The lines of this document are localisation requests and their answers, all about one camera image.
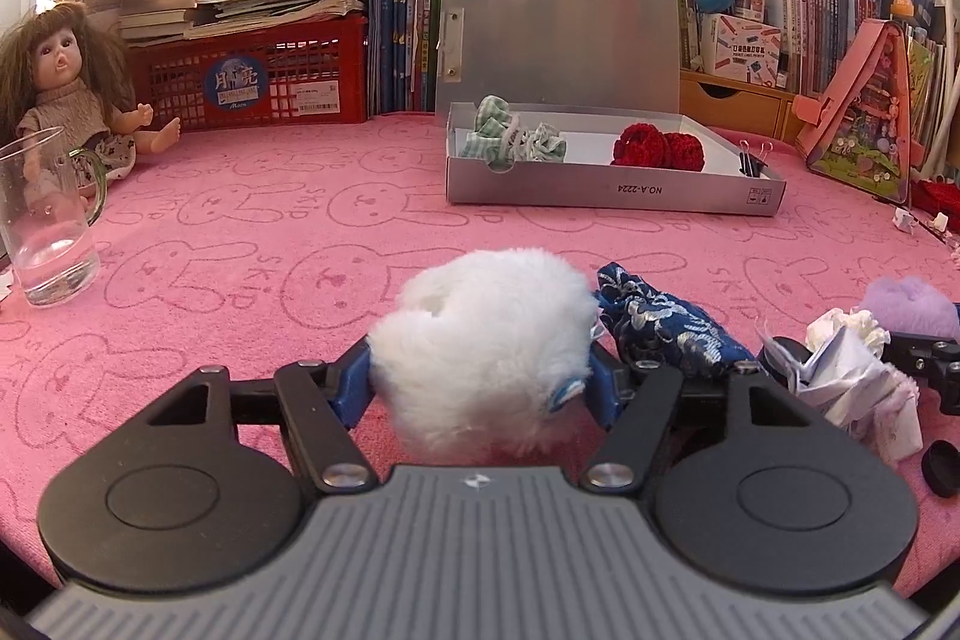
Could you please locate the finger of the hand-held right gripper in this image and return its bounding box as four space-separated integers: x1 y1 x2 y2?
759 338 811 402
887 331 960 417

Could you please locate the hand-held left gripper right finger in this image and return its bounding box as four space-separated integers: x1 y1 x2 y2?
581 344 818 495

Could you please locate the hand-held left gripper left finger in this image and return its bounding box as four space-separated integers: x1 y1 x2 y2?
142 344 380 495

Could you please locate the purple fluffy pompom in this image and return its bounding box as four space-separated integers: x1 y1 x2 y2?
861 276 960 341

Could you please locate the white fabric scrunchie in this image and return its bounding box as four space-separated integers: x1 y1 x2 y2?
757 321 925 462

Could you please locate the blue patterned scrunchie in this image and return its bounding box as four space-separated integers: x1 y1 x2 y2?
595 263 758 380

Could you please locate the black round lid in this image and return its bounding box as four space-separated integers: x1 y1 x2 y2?
921 441 960 497

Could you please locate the white fluffy pompom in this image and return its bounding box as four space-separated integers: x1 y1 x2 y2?
366 246 602 462

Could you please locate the grey cardboard box with lid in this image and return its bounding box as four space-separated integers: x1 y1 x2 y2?
433 0 788 218

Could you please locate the pink rabbit-print cloth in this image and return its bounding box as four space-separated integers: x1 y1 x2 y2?
0 110 960 605

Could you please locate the red yarn item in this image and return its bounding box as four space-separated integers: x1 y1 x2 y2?
910 178 960 214

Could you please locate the black binder clip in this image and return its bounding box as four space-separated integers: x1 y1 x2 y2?
738 138 778 181

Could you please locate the red crocheted scrunchie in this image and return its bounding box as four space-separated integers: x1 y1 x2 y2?
610 122 674 168
660 131 707 173

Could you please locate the pink printed bag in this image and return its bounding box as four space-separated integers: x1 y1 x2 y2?
794 18 921 205

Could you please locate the wooden drawer unit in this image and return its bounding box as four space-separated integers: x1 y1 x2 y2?
678 69 800 145

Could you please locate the green plaid scrunchie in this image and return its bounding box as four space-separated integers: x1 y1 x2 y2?
460 95 566 168

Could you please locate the white label printer carton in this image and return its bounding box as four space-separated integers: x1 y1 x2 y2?
700 13 793 91

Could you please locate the clear glass mug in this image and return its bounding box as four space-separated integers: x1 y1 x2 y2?
0 128 108 309

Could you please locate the red plastic crate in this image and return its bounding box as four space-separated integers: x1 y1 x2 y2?
127 16 370 133

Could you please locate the row of upright colourful books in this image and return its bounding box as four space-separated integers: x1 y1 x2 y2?
628 0 872 95

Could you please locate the row of blue slim books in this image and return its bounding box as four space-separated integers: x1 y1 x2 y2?
368 0 452 117

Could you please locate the brown-haired doll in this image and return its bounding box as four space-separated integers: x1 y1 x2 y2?
0 0 183 214

